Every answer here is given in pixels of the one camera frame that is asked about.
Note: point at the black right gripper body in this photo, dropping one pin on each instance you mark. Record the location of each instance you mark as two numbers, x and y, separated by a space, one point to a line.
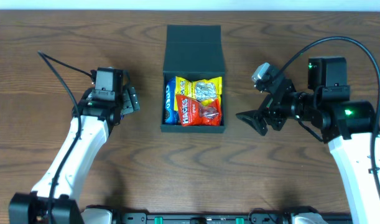
273 112

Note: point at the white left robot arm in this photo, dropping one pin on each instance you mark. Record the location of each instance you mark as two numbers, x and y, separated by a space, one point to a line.
53 199

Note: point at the yellow seed snack bag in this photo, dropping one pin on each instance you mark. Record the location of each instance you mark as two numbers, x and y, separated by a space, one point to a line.
204 91

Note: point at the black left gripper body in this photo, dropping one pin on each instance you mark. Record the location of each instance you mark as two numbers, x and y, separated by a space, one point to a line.
130 101

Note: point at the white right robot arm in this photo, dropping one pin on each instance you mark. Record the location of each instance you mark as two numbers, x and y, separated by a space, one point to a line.
346 126

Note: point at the dark green open box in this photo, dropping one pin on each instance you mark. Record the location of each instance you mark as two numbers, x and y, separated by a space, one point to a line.
194 53

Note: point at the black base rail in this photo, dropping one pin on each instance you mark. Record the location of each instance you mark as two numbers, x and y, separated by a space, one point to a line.
189 218

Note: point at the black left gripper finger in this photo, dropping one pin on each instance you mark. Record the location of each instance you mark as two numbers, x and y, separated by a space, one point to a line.
127 103
133 100

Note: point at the blue Oreo cookie pack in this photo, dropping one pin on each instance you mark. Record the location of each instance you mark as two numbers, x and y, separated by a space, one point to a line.
170 115

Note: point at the red Hacks candy bag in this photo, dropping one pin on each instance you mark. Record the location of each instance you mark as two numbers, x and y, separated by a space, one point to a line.
193 113

